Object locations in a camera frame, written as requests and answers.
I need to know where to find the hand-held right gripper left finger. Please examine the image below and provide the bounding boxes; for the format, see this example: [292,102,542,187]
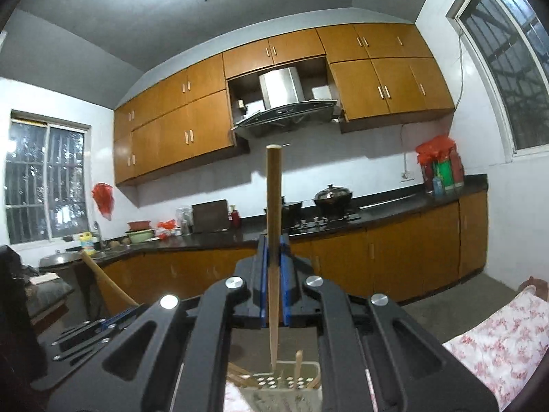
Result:
[47,235,270,412]

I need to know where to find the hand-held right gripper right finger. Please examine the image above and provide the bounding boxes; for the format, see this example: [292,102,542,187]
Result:
[281,234,500,412]

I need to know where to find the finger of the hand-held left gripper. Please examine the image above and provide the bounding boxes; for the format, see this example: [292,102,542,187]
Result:
[51,306,149,351]
[30,334,115,392]

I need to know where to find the beige perforated utensil holder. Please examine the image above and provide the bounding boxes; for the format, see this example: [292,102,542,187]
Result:
[226,359,323,412]

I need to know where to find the gas stove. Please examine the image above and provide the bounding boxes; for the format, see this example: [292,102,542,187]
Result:
[283,210,363,234]

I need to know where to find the yellow packet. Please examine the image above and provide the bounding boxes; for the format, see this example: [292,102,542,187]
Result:
[73,232,96,254]

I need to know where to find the dark wooden cutting board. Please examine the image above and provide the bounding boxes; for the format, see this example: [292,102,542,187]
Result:
[191,199,231,233]

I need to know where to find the black wok with lid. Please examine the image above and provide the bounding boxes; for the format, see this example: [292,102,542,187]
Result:
[312,184,354,219]

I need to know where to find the glass jar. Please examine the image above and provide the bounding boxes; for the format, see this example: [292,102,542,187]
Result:
[176,206,194,236]

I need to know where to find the black kitchen countertop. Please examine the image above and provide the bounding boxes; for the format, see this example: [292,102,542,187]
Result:
[64,174,490,262]

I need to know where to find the barred window beside sink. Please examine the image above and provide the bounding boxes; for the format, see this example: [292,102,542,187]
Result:
[4,109,93,247]

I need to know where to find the wooden lower kitchen cabinets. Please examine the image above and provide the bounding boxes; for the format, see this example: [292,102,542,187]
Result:
[75,191,490,310]

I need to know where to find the wooden kitchen cabinets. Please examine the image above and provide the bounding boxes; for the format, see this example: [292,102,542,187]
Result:
[112,23,455,187]
[75,191,490,310]

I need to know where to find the wooden upper kitchen cabinets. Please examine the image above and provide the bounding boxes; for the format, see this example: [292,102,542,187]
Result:
[112,23,455,187]

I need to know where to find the green box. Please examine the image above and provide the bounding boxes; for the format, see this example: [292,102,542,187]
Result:
[437,161,455,192]

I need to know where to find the steel range hood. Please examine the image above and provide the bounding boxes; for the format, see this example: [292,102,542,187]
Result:
[234,66,339,138]

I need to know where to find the red floral tablecloth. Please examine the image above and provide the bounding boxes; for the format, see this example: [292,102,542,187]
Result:
[223,289,549,412]

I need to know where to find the large barred window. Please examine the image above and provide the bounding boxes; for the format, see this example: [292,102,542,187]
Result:
[446,0,549,164]

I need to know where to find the red plastic bag on wall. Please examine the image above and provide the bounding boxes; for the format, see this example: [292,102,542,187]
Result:
[92,182,116,220]

